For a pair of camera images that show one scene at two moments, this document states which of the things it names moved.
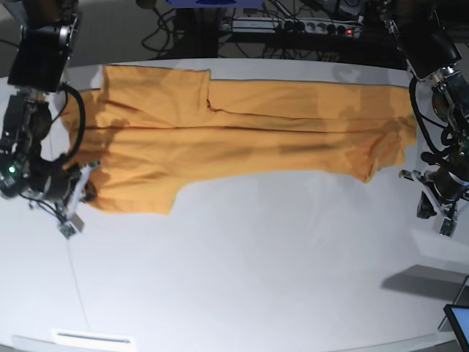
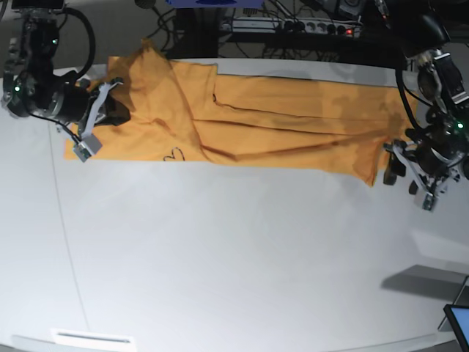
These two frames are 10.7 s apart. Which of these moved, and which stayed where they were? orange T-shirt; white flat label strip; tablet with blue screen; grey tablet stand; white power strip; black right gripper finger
Moved: black right gripper finger; orange T-shirt
Stayed: white flat label strip; tablet with blue screen; white power strip; grey tablet stand
